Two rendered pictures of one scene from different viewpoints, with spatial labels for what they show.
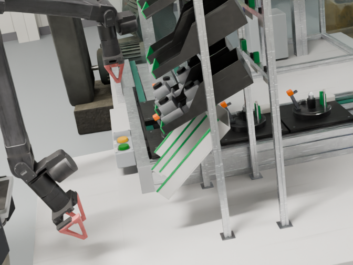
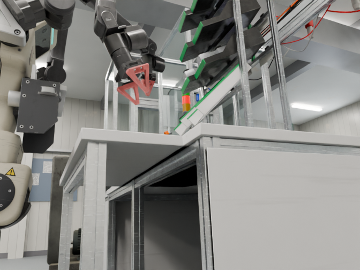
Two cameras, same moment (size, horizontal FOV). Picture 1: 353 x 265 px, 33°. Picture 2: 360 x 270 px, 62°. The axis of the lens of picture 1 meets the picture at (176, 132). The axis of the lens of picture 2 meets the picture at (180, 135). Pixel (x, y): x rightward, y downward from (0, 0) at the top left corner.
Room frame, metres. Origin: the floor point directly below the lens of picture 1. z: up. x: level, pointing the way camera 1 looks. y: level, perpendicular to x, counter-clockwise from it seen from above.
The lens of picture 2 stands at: (0.61, 0.43, 0.63)
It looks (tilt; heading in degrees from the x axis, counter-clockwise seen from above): 16 degrees up; 343
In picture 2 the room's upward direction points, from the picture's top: 2 degrees counter-clockwise
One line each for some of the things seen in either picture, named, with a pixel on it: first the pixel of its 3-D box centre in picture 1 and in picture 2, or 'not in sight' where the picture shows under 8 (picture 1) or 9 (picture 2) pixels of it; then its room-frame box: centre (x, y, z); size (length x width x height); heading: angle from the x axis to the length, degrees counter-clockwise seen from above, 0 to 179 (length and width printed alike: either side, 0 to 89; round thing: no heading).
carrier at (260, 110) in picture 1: (246, 113); not in sight; (2.03, -0.26, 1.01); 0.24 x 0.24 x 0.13; 5
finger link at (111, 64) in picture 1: (115, 68); (146, 88); (1.96, 0.17, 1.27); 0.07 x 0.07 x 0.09; 4
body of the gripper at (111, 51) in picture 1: (111, 48); (147, 73); (1.94, 0.17, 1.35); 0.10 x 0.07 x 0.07; 4
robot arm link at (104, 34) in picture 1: (108, 30); (147, 62); (1.95, 0.17, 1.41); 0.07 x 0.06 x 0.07; 112
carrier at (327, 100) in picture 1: (311, 101); not in sight; (2.05, -0.50, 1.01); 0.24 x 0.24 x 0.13; 5
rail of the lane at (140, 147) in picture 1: (137, 130); not in sight; (2.28, 0.15, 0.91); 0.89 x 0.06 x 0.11; 5
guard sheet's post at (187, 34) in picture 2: not in sight; (189, 82); (2.21, -0.15, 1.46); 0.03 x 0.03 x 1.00; 5
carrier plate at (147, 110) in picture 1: (170, 108); not in sight; (2.35, 0.01, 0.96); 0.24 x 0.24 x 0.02; 5
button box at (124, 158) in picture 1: (124, 148); not in sight; (2.08, 0.20, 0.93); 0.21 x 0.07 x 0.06; 5
